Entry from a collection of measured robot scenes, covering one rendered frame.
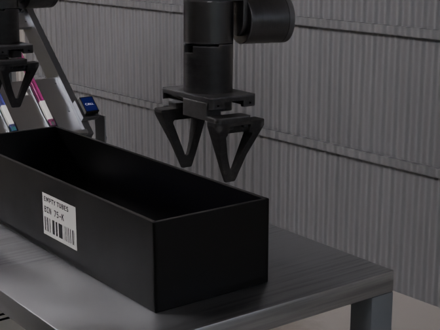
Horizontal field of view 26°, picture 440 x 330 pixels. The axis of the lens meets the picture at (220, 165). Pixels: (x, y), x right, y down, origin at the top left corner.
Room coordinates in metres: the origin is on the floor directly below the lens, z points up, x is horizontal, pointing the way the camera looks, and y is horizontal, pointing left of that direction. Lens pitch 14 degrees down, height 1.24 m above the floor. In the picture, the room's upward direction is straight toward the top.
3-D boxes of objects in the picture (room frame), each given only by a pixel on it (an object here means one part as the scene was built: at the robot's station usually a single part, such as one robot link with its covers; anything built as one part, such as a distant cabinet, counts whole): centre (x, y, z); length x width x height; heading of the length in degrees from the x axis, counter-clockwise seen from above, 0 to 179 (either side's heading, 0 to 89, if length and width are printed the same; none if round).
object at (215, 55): (1.09, 0.01, 1.08); 0.10 x 0.07 x 0.07; 36
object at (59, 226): (1.33, 0.18, 0.86); 0.57 x 0.17 x 0.11; 37
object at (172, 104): (1.12, 0.03, 1.00); 0.07 x 0.07 x 0.09; 36
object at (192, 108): (1.07, 0.00, 1.00); 0.07 x 0.07 x 0.09; 36
